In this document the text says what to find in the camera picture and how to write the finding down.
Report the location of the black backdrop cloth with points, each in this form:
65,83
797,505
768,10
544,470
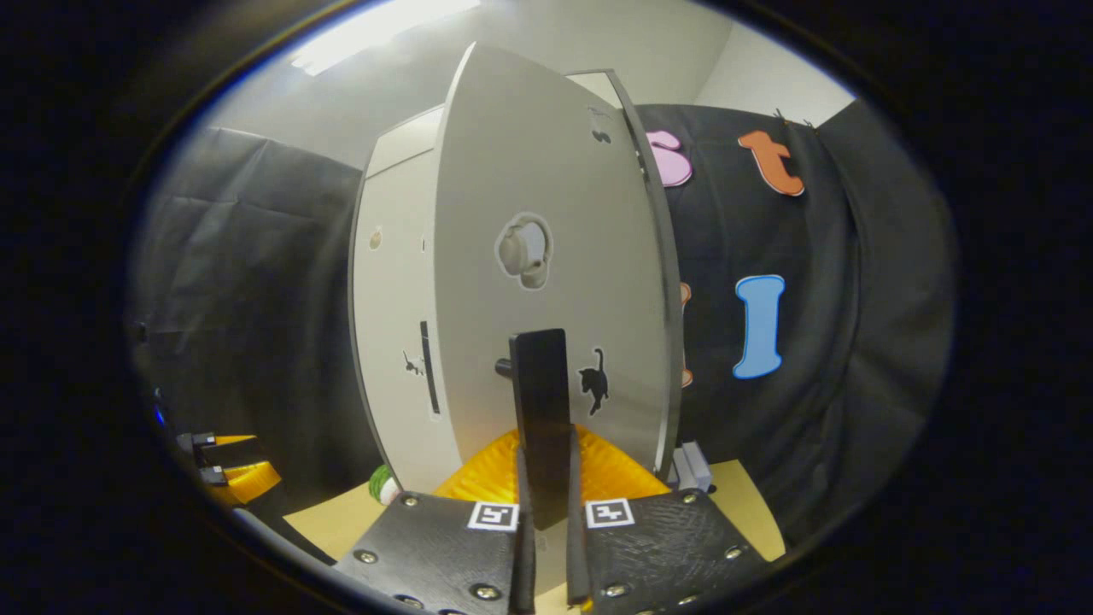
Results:
854,299

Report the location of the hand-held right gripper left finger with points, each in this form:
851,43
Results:
427,547

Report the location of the green striped ball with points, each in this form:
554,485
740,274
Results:
384,487

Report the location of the white cabinet door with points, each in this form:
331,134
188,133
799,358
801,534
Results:
529,154
393,299

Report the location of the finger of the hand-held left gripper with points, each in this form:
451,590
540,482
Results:
222,446
248,483

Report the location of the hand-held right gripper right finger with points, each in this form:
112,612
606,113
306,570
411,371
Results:
666,547

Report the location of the white double-door shoe cabinet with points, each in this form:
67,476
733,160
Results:
675,342

